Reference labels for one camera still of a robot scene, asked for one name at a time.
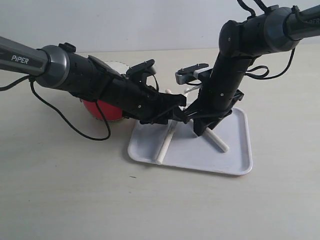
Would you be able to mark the white drumstick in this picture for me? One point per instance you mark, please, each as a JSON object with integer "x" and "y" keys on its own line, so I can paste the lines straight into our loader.
{"x": 163, "y": 148}
{"x": 208, "y": 132}

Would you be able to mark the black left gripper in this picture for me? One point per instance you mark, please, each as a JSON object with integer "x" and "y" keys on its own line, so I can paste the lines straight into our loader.
{"x": 140, "y": 102}

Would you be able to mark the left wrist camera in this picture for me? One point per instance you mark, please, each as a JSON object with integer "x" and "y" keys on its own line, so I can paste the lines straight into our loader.
{"x": 141, "y": 71}

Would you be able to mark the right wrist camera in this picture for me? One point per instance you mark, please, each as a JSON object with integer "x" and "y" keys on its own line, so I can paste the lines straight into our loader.
{"x": 186, "y": 74}

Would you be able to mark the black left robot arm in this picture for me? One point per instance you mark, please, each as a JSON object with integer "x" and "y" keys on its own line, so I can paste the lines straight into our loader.
{"x": 59, "y": 67}

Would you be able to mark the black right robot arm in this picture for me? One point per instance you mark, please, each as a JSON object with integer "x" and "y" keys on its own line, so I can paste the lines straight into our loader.
{"x": 278, "y": 29}

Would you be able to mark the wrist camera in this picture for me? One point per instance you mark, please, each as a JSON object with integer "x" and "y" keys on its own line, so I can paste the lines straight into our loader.
{"x": 186, "y": 74}
{"x": 141, "y": 71}

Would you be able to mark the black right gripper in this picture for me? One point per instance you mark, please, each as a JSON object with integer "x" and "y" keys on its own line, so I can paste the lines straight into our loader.
{"x": 215, "y": 99}

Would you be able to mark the small red drum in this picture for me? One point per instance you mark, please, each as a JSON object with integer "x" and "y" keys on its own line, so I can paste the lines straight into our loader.
{"x": 111, "y": 113}

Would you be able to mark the white plastic tray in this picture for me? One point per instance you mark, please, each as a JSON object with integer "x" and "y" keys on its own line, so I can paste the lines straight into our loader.
{"x": 186, "y": 150}

